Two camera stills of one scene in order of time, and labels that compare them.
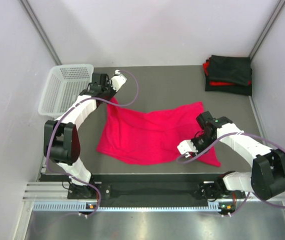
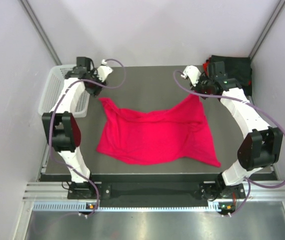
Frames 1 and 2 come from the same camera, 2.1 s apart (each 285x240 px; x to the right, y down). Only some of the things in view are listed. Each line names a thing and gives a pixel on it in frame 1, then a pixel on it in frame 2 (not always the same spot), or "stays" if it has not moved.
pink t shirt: [153, 137] stays
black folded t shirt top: [237, 69] stays
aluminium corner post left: [33, 21] stays
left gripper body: [108, 91] → [93, 88]
